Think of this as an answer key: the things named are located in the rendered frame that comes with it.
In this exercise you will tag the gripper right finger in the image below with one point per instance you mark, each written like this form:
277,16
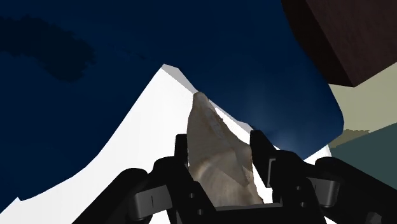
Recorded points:
291,176

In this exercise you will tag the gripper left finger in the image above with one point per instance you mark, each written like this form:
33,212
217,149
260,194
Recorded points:
173,192

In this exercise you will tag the beige rough pointed lump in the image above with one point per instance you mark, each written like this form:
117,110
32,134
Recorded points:
217,164

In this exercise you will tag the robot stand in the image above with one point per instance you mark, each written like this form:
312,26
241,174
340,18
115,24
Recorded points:
350,34

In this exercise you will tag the bed with dark blue cover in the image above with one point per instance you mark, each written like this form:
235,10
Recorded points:
217,40

